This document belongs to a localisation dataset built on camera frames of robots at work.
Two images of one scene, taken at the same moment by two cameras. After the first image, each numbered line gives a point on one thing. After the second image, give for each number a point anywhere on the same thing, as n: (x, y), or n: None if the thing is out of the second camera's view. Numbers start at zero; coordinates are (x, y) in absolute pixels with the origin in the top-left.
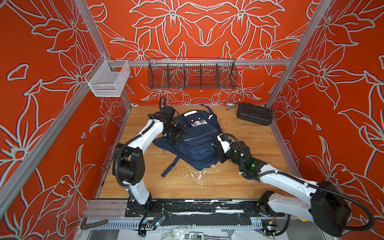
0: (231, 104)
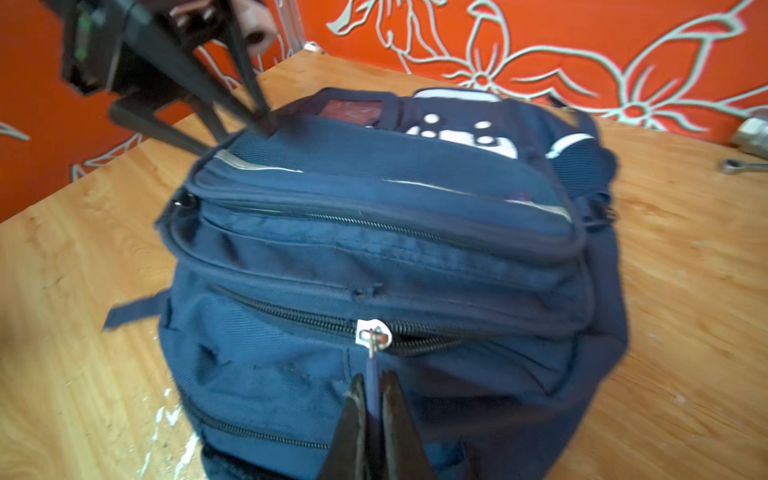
0: (752, 135)
